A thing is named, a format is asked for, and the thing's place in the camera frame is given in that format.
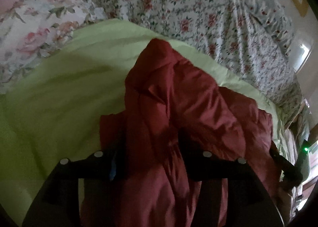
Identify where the red quilted puffer coat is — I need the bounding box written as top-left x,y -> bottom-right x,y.
81,39 -> 283,226

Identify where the person's right hand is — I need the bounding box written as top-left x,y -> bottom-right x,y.
276,182 -> 299,226

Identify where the light green bed sheet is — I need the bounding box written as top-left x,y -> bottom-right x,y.
1,19 -> 274,226

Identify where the large-rose floral cloth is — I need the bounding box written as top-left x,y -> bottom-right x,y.
1,0 -> 106,94

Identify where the small-floral white duvet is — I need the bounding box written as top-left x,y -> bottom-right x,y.
90,0 -> 303,125

